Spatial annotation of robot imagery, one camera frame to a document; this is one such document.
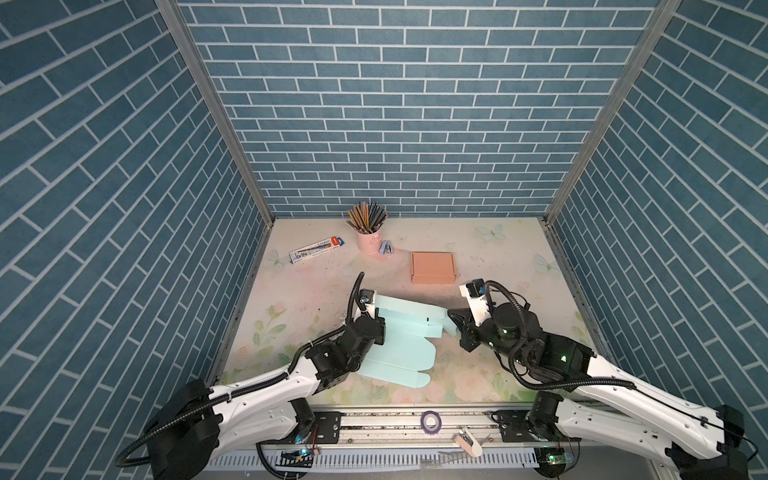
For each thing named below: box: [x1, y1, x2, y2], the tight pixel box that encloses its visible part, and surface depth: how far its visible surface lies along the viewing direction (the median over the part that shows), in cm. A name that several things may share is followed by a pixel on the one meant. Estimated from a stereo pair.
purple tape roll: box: [420, 410, 442, 435], surface depth 77 cm
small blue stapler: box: [379, 240, 394, 255], surface depth 110 cm
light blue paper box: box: [357, 294, 457, 389], surface depth 77 cm
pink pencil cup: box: [356, 229, 382, 256], surface depth 107 cm
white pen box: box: [289, 236, 345, 264], surface depth 110 cm
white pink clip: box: [453, 427, 483, 457], surface depth 71 cm
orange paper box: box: [411, 251, 457, 285], surface depth 104 cm
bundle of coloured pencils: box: [346, 201, 388, 234], surface depth 107 cm
